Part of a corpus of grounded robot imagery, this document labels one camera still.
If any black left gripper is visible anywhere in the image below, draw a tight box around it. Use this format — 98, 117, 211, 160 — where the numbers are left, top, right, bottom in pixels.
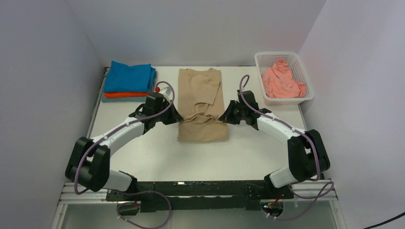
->
154, 100, 183, 125

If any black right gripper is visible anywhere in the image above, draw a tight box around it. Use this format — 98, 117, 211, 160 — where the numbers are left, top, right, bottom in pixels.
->
219, 100, 247, 125

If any beige t shirt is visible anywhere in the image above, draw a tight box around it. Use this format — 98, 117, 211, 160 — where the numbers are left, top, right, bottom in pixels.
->
177, 68, 228, 143

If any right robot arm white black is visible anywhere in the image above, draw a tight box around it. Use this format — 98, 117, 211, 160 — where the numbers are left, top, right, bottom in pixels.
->
219, 91, 330, 198

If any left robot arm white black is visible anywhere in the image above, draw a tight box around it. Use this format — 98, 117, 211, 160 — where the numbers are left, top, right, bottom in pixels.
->
64, 93, 183, 200

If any folded blue t shirt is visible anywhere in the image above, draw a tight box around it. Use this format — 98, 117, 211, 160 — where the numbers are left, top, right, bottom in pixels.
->
104, 61, 156, 93

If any folded orange t shirt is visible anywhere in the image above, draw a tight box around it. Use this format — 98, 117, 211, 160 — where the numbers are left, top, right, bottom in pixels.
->
104, 92, 149, 98

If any pink t shirt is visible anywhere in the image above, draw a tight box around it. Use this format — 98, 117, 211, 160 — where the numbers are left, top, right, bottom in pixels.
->
261, 58, 306, 99

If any white plastic laundry basket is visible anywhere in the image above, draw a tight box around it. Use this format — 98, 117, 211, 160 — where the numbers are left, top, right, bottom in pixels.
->
255, 52, 314, 105

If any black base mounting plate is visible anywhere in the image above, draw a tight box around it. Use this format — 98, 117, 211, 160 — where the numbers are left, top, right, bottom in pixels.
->
106, 180, 294, 213

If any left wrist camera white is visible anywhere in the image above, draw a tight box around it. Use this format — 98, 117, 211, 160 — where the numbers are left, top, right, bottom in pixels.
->
155, 86, 173, 101

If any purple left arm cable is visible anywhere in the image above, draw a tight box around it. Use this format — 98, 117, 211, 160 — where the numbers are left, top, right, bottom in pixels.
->
73, 81, 175, 229

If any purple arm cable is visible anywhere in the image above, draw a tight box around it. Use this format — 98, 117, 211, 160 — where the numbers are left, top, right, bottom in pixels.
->
73, 81, 175, 229
239, 74, 335, 221

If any aluminium frame rail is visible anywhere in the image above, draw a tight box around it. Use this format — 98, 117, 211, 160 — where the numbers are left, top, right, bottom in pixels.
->
50, 178, 347, 229

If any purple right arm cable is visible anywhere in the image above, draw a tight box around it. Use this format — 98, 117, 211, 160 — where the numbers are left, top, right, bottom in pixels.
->
239, 74, 335, 221

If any black cable bottom right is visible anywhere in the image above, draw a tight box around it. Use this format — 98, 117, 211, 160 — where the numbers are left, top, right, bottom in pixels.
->
363, 211, 405, 229

